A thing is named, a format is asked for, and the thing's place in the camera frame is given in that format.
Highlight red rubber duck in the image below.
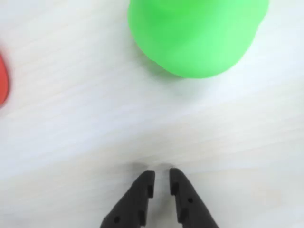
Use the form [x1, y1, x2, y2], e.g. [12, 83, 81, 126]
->
[0, 53, 11, 107]

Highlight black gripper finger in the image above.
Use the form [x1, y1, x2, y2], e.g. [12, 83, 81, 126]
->
[99, 170, 156, 228]
[169, 168, 220, 228]

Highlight green rubber duck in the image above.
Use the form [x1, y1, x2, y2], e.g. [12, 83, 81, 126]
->
[127, 0, 270, 79]

